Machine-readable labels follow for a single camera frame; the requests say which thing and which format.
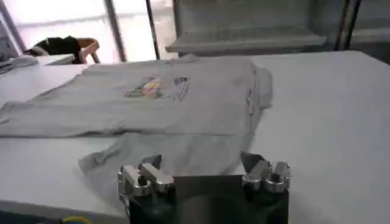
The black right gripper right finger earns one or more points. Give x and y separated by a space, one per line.
266 175

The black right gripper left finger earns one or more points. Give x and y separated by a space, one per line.
143 178

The grey printed t-shirt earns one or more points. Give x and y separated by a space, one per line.
158 109

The wooden chair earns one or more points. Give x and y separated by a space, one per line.
89 48

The small white side table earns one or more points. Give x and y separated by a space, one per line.
56 59

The thin black pole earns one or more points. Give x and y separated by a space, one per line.
152 30

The grey metal shelf rack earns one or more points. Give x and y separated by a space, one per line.
274 25

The black garment on chair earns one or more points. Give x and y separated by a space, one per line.
59 47

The dark window frame post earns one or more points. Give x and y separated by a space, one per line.
115 30

